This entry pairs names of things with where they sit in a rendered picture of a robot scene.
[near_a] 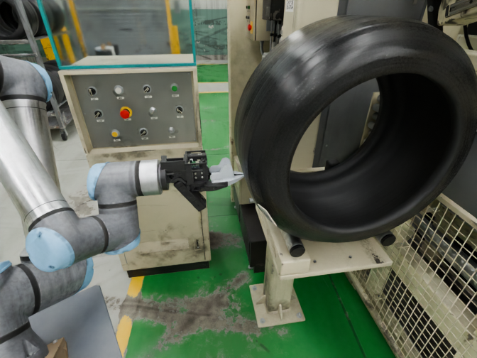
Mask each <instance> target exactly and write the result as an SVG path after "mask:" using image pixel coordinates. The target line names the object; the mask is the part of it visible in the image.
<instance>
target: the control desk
mask: <svg viewBox="0 0 477 358"><path fill-rule="evenodd" d="M58 74H59V76H60V81H61V83H62V87H63V89H64V92H65V96H66V98H67V102H68V104H69V107H70V111H71V113H72V117H73V119H74V122H75V126H76V128H77V132H78V134H79V138H80V141H81V144H82V147H83V150H84V153H86V155H85V156H86V158H87V162H88V164H89V168H91V167H92V166H93V165H95V164H97V163H106V162H122V161H142V160H154V159H158V160H161V156H167V158H181V157H183V155H184V154H185V151H200V150H203V147H202V129H201V119H200V109H199V91H198V81H197V66H170V67H120V68H94V69H69V70H60V71H58ZM199 192H200V191H199ZM200 193H201V194H202V195H203V196H204V197H205V199H206V206H207V194H206V191H204V192H200ZM136 199H137V207H138V221H139V228H140V230H141V234H140V238H141V240H140V243H139V245H138V246H137V247H136V248H134V249H132V250H130V251H126V252H124V253H122V254H119V258H120V262H121V265H122V268H123V270H124V271H127V274H128V277H129V278H133V277H139V276H150V275H156V274H162V273H174V272H180V271H191V270H197V269H208V268H209V261H211V251H210V240H209V223H208V213H207V207H206V208H205V209H203V210H202V211H200V212H198V210H197V209H196V208H194V207H193V205H192V204H191V203H190V202H189V201H188V200H187V199H186V198H185V197H184V196H183V195H182V194H181V193H180V192H179V191H178V190H177V189H176V188H175V187H174V183H169V190H163V193H162V194H161V195H148V196H140V197H136Z"/></svg>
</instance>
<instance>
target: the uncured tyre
mask: <svg viewBox="0 0 477 358"><path fill-rule="evenodd" d="M374 78H376V80H377V82H378V87H379V92H380V106H379V111H378V116H377V119H376V121H375V124H374V126H373V129H372V131H371V132H370V134H369V136H368V138H367V139H366V140H365V141H364V143H363V144H362V145H361V147H360V148H359V149H358V150H357V151H356V152H355V153H354V154H352V155H351V156H350V157H348V158H347V159H346V160H345V161H343V162H341V163H340V164H338V165H336V166H334V167H331V168H328V169H326V170H321V171H317V172H312V173H301V172H296V171H293V170H290V168H291V164H292V159H293V156H294V154H295V151H296V148H297V146H298V144H299V142H300V140H301V138H302V137H303V135H304V133H305V132H306V130H307V129H308V127H309V125H310V124H311V123H312V122H313V121H314V120H315V118H316V117H317V116H318V115H319V114H320V113H321V112H322V111H323V110H324V109H325V108H326V107H327V106H328V105H329V104H331V103H332V102H333V101H334V100H335V99H336V98H338V97H339V96H341V95H342V94H343V93H345V92H347V91H348V90H350V89H352V88H353V87H355V86H357V85H359V84H361V83H363V82H366V81H368V80H372V79H374ZM476 130H477V75H476V71H475V69H474V66H473V64H472V62H471V60H470V58H469V56H468V55H467V53H466V52H465V50H464V49H463V48H462V47H461V46H460V45H459V44H458V43H457V42H456V41H455V40H454V39H453V38H451V37H450V36H448V35H447V34H445V33H444V32H442V31H440V30H439V29H438V28H435V27H434V26H431V25H429V24H428V23H425V22H422V21H418V20H415V19H411V18H403V17H391V16H365V15H340V16H332V17H329V18H324V19H322V20H318V21H315V22H313V23H311V24H308V25H306V26H304V27H302V28H300V29H299V30H297V31H295V32H294V33H292V34H290V35H289V36H288V37H286V38H285V39H284V40H282V41H281V42H279V43H278V44H277V45H276V46H275V47H274V48H273V49H272V50H271V51H270V52H269V53H268V54H267V55H266V56H265V57H264V58H263V59H262V60H261V62H260V63H259V64H258V66H257V68H256V69H255V70H254V71H253V73H252V75H251V76H250V78H249V80H248V82H247V84H246V86H245V88H244V90H243V93H242V95H241V98H240V100H239V103H238V107H237V111H236V118H235V124H234V141H235V147H236V152H237V156H238V159H239V162H240V164H241V168H242V171H243V174H244V178H245V180H246V184H247V186H248V189H249V192H250V194H251V197H252V198H253V200H254V202H255V203H256V205H257V206H258V204H259V205H260V206H261V207H263V208H264V209H266V210H267V212H268V214H269V215H270V216H271V218H272V219H273V221H274V223H275V224H276V225H277V227H278V228H280V229H281V230H283V231H284V232H287V233H288V234H291V235H292V236H295V237H298V238H301V239H306V240H310V241H314V242H331V243H342V242H354V241H358V240H362V239H367V238H370V237H374V236H377V235H379V234H382V233H384V232H387V231H389V230H391V229H393V228H395V227H397V226H399V225H401V224H402V223H404V222H406V221H408V220H409V219H411V218H412V217H414V216H415V215H417V214H418V213H419V212H421V211H422V210H423V209H424V208H425V207H427V206H428V205H429V204H430V203H431V202H433V201H434V200H435V199H436V198H437V197H438V196H439V195H440V194H441V193H442V192H443V190H444V189H445V188H446V187H447V186H448V184H449V183H450V182H451V181H452V180H453V179H454V177H455V175H456V174H457V173H458V171H459V170H460V168H461V166H462V165H463V163H464V161H465V160H466V157H467V155H468V153H469V151H470V149H471V146H472V144H473V140H474V138H475V135H476ZM258 208H259V209H260V207H259V206H258ZM260 211H261V212H262V210H261V209H260Z"/></svg>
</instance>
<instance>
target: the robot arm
mask: <svg viewBox="0 0 477 358"><path fill-rule="evenodd" d="M52 91H53V86H52V82H51V79H50V77H49V75H48V73H47V72H46V71H45V70H44V69H43V68H42V67H41V66H39V65H37V64H34V63H30V62H28V61H26V60H18V59H15V58H9V57H6V56H2V55H0V182H1V184H2V185H3V187H4V189H5V190H6V192H7V193H8V195H9V197H10V198H11V201H12V202H13V204H14V205H15V207H16V209H17V210H18V212H19V214H20V216H21V221H22V225H23V232H24V236H25V240H26V247H25V248H24V249H23V251H22V252H21V253H20V254H19V256H20V260H21V263H20V264H17V265H15V266H12V263H11V262H10V261H9V260H6V261H2V262H0V358H45V357H46V356H47V355H48V353H49V350H48V346H47V345H46V343H45V342H44V341H43V340H42V339H41V338H40V337H39V336H38V335H37V334H36V333H35V332H34V331H33V330H32V328H31V324H30V322H29V319H28V317H30V316H32V315H34V314H36V313H38V312H40V311H42V310H44V309H46V308H48V307H50V306H51V305H54V304H56V303H59V302H60V301H62V300H64V299H66V298H69V297H70V296H73V295H75V294H77V293H78V292H80V291H81V290H83V289H84V288H86V287H87V286H88V285H89V284H90V282H91V280H92V277H93V275H94V269H93V266H94V263H93V260H92V257H93V256H96V255H98V254H103V253H105V254H108V255H117V254H122V253H124V252H126V251H130V250H132V249H134V248H136V247H137V246H138V245H139V243H140V240H141V238H140V234H141V230H140V228H139V221H138V207H137V199H136V197H140V196H148V195H161V194H162V193H163V190H169V183H174V187H175V188H176V189H177V190H178V191H179V192H180V193H181V194H182V195H183V196H184V197H185V198H186V199H187V200H188V201H189V202H190V203H191V204H192V205H193V207H194V208H196V209H197V210H198V212H200V211H202V210H203V209H205V208H206V207H207V206H206V199H205V197H204V196H203V195H202V194H201V193H200V192H204V191H215V190H220V189H222V188H226V187H228V186H229V185H232V184H234V183H235V182H237V181H239V180H240V179H242V178H244V174H243V173H241V172H238V171H234V170H233V168H232V166H231V161H230V160H229V158H222V160H221V162H220V163H219V165H217V166H211V167H210V168H208V165H207V153H205V150H200V151H185V154H184V155H183V157H181V158H167V156H161V160H158V159H154V160H142V161H122V162H106V163H97V164H95V165H93V166H92V167H91V168H90V170H89V172H88V176H87V190H88V195H89V197H90V198H91V199H92V200H94V201H97V204H98V211H99V214H98V215H92V216H88V217H83V218H79V217H78V216H77V214H76V212H75V211H74V210H73V209H72V208H71V207H70V206H69V204H68V203H67V201H66V199H65V198H64V197H63V195H62V193H61V189H60V182H59V177H58V174H57V166H56V162H55V154H54V150H53V143H52V138H51V134H50V127H49V122H48V115H47V110H46V106H47V105H46V102H48V101H49V100H50V98H51V97H52V94H51V92H52ZM193 152H201V153H193ZM209 179H211V180H209ZM199 191H200V192H199Z"/></svg>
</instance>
